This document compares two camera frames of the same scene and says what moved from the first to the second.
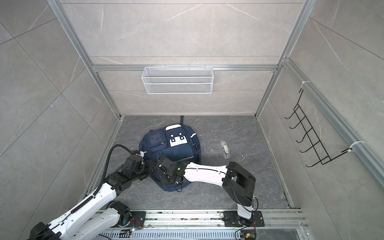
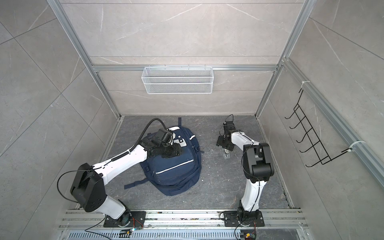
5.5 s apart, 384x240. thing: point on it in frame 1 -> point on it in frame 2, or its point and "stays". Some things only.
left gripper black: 150,167 -> 177,151
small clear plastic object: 225,150 stays
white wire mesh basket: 174,80 stays
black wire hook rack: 309,133 stays
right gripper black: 161,177 -> 220,142
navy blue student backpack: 177,142 stays
